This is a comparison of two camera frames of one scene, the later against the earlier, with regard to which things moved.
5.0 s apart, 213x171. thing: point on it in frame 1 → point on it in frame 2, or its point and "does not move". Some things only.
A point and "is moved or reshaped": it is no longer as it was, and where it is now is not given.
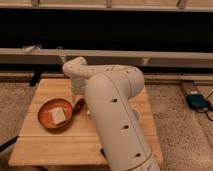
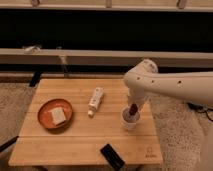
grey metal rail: x=141 y=58 does not move
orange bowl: x=45 y=115 does not move
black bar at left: x=8 y=143 does not move
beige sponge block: x=58 y=115 does not move
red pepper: x=79 y=105 is moved or reshaped
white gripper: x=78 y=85 → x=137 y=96
